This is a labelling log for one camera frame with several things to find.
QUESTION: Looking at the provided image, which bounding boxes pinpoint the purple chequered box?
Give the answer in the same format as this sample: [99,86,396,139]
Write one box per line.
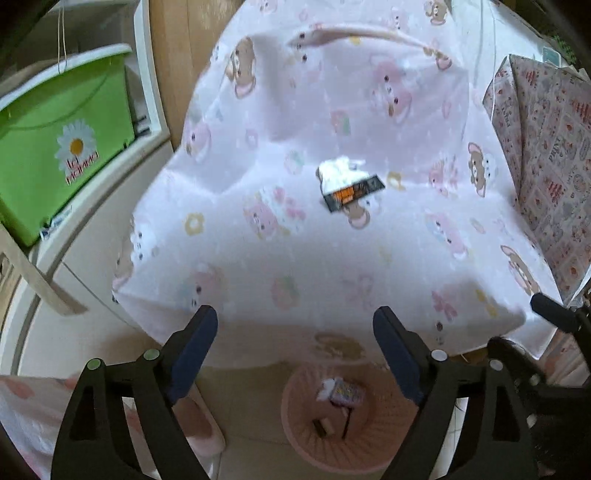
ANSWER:
[316,377,366,408]

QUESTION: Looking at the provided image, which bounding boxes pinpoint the pink cartoon printed tablecloth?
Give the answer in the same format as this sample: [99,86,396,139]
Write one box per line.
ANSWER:
[111,0,555,370]

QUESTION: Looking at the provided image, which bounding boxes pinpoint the crumpled white tissue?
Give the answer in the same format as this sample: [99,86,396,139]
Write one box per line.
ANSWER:
[316,157,370,195]

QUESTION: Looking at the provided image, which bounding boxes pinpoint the pink plastic basket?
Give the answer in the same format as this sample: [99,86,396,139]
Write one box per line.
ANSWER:
[281,364,423,472]

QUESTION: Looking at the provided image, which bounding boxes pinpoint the black snack wrapper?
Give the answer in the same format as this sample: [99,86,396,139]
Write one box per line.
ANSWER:
[322,174,386,214]

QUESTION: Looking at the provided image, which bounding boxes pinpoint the wooden board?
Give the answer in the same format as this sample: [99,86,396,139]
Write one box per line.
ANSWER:
[150,0,245,153]

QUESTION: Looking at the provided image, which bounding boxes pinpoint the green storage box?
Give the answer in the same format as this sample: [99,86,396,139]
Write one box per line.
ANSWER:
[0,44,137,247]

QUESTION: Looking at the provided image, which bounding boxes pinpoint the white shelf unit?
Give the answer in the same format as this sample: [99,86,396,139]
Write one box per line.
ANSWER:
[0,0,176,384]

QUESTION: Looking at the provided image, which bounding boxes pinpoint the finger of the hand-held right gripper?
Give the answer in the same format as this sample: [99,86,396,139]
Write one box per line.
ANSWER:
[488,336,548,394]
[530,292,591,334]

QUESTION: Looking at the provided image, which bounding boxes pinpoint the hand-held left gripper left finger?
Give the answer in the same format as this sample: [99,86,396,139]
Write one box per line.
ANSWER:
[50,305,219,480]

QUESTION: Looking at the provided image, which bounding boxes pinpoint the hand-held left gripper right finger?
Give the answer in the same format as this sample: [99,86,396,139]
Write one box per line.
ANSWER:
[372,305,541,480]

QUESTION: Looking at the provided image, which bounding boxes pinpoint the beige wooden plank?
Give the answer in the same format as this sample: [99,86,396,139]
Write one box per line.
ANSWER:
[0,226,88,315]

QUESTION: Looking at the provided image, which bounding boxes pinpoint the red patterned cloth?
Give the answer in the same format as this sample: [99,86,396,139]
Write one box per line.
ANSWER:
[482,53,591,305]

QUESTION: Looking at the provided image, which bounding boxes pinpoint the white pink spotted cloth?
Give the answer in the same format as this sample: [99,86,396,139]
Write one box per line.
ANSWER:
[0,374,139,480]

